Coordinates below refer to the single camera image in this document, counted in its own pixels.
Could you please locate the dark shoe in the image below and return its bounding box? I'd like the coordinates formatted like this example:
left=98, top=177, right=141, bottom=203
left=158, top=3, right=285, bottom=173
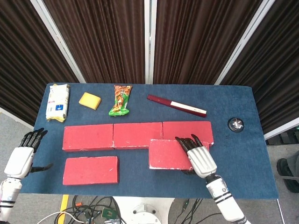
left=277, top=158, right=299, bottom=193

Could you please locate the yellow sponge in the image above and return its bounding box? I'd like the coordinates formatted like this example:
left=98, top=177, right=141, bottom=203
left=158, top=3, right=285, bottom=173
left=78, top=92, right=102, bottom=110

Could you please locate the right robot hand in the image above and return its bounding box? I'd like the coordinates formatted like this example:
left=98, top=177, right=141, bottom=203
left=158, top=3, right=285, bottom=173
left=175, top=133, right=218, bottom=180

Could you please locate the white floor cable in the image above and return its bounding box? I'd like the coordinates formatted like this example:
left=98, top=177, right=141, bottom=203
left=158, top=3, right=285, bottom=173
left=36, top=211, right=82, bottom=224

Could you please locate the black floor cable tangle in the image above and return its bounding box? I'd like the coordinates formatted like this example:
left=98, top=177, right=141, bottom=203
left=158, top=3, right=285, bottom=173
left=70, top=195, right=124, bottom=224

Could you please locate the dark red white long box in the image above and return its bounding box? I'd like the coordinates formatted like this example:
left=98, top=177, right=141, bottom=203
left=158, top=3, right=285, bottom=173
left=147, top=94, right=207, bottom=118

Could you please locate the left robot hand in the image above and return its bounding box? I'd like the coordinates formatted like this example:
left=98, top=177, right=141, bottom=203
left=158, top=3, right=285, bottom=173
left=4, top=127, right=54, bottom=180

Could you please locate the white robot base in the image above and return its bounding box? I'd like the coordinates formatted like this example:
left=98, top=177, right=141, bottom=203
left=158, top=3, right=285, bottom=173
left=112, top=196, right=175, bottom=224

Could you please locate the brown pleated screen panel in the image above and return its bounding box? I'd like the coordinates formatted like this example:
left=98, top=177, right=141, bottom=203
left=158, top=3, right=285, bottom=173
left=144, top=0, right=276, bottom=85
left=30, top=0, right=150, bottom=84
left=214, top=0, right=299, bottom=140
left=0, top=0, right=86, bottom=128

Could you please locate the orange green snack bag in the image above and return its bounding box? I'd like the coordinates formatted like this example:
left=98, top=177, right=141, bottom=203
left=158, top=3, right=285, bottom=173
left=108, top=84, right=133, bottom=117

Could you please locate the red brick with chipped white edge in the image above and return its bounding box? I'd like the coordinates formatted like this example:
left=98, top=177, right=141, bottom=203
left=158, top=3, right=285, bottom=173
left=149, top=139, right=210, bottom=170

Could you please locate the green circuit board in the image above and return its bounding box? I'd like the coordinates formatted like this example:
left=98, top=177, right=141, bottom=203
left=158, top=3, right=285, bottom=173
left=101, top=207, right=117, bottom=219

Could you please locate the blue table cloth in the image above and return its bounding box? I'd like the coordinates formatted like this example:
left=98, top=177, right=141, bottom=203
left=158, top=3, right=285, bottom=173
left=20, top=83, right=280, bottom=200

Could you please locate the red foam brick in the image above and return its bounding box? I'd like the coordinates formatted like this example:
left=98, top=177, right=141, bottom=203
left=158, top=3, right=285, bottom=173
left=113, top=122, right=164, bottom=149
left=62, top=156, right=120, bottom=186
left=162, top=121, right=214, bottom=147
left=62, top=124, right=114, bottom=152

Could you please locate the yellow floor tape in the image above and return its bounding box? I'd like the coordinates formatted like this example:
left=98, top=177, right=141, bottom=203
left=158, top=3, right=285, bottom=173
left=57, top=195, right=70, bottom=224

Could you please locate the white snack packet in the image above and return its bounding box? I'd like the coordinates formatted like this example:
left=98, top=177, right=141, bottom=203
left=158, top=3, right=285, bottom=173
left=45, top=84, right=71, bottom=123

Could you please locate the black cable with green plug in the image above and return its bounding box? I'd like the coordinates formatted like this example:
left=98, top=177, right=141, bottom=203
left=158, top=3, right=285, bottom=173
left=179, top=198, right=204, bottom=224

